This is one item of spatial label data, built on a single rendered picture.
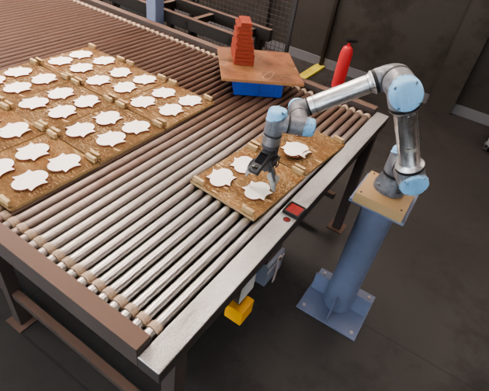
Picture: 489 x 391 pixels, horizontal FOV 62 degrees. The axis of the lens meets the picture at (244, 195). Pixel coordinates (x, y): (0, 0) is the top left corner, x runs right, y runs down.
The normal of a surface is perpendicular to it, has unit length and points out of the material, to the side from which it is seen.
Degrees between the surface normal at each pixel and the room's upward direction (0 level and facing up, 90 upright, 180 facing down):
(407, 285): 0
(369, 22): 90
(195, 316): 0
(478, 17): 90
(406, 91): 82
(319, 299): 0
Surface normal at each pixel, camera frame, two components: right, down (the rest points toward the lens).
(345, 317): 0.13, -0.76
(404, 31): -0.54, 0.48
